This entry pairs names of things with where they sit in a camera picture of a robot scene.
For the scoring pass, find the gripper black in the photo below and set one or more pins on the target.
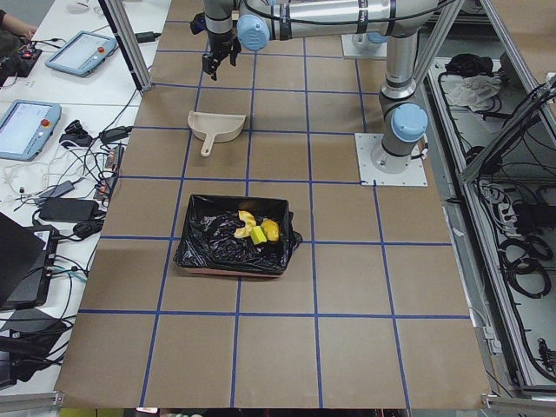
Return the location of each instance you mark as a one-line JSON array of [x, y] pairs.
[[221, 43]]

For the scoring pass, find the beige plastic dustpan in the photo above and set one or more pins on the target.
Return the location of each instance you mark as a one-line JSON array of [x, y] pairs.
[[213, 128]]

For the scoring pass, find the toy croissant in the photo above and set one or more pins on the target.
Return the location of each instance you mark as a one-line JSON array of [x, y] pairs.
[[249, 221]]

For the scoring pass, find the yellow sponge piece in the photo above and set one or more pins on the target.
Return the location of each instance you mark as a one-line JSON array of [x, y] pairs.
[[257, 235]]

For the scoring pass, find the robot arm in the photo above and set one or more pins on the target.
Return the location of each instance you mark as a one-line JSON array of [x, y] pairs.
[[363, 27]]

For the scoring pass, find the bin with black bag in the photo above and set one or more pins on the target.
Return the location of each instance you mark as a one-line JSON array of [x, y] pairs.
[[233, 235]]

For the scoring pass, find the far teach pendant tablet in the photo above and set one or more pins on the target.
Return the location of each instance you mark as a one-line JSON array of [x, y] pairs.
[[82, 54]]

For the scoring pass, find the teach pendant tablet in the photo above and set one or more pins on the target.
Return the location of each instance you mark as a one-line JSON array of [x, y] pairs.
[[25, 127], [82, 54]]

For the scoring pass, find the near teach pendant tablet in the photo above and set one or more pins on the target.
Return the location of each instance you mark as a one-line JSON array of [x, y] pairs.
[[25, 127]]

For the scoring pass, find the black power adapter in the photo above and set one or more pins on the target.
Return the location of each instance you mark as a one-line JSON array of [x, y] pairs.
[[69, 210]]

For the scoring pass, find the white crumpled cloth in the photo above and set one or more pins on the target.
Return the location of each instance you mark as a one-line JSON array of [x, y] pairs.
[[475, 92]]

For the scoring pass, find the black laptop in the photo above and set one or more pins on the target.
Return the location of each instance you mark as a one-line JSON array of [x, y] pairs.
[[27, 256]]

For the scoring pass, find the aluminium frame post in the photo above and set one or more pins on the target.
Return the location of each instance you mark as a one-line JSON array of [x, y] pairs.
[[120, 25]]

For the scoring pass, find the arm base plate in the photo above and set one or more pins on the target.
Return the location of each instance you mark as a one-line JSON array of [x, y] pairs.
[[364, 46], [378, 168]]

